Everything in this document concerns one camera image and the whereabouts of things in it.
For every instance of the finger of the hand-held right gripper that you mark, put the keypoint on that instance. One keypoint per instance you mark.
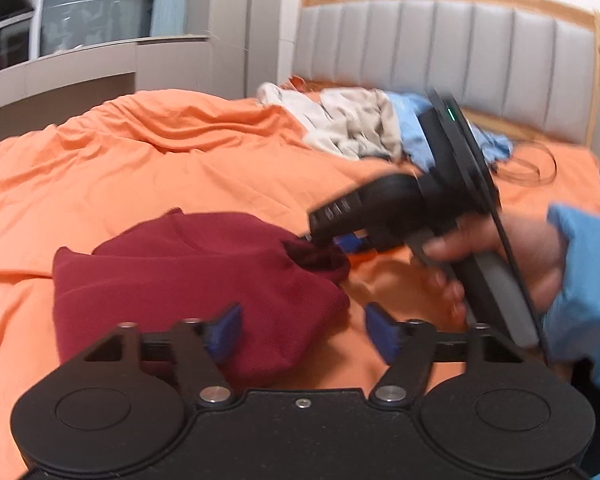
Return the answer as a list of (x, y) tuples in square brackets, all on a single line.
[(337, 220)]

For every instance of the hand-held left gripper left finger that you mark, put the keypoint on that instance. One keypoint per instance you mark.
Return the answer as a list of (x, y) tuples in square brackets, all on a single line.
[(225, 332)]

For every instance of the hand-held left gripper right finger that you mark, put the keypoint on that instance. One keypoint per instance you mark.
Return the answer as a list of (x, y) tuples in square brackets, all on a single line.
[(382, 332)]

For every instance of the dark red long-sleeve shirt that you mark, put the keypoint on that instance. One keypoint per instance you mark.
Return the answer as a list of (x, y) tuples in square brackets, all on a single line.
[(205, 270)]

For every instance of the person's right forearm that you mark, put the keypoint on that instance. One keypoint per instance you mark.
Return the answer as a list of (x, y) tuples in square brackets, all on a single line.
[(590, 290)]

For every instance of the person's right hand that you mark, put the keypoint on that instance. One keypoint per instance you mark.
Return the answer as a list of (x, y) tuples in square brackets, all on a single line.
[(525, 255)]

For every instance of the light blue garment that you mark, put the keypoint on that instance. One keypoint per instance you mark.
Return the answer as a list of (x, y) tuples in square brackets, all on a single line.
[(410, 132)]

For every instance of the cream fleece garment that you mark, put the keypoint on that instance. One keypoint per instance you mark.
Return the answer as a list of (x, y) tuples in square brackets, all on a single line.
[(345, 120)]

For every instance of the grey padded wooden headboard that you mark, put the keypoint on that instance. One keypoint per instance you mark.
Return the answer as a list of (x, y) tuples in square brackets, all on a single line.
[(430, 45)]

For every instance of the orange ruffled cloth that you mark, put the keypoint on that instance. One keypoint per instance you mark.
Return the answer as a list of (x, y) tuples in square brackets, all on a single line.
[(295, 83)]

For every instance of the orange bed sheet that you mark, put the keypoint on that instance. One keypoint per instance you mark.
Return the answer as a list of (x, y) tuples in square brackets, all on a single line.
[(130, 160)]

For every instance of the dark window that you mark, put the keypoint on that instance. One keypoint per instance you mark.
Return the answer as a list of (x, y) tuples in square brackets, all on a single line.
[(80, 5)]

